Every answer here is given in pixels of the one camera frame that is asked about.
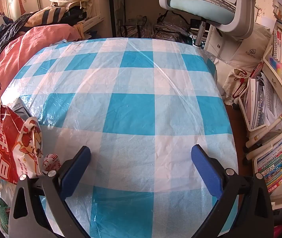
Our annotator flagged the dark blue jacket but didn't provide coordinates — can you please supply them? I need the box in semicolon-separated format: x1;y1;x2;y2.
0;12;34;54

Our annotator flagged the red snack bag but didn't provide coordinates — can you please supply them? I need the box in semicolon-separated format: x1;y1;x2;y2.
0;84;61;184

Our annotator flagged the grey blue office chair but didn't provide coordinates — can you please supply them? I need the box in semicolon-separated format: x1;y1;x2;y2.
159;0;256;47

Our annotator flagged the white book shelf cart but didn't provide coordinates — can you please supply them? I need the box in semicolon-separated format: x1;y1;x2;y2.
238;21;282;211

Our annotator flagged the striped beige clothing pile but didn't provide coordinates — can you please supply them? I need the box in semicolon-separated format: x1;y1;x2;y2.
24;0;94;27

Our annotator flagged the blue checkered plastic tablecloth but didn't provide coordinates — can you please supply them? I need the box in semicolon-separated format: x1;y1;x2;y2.
2;38;238;237

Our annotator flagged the white paper tote bag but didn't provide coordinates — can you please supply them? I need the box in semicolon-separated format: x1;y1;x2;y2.
228;23;271;73

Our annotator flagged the pink bed quilt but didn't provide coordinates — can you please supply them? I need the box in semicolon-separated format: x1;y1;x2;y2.
0;24;82;92

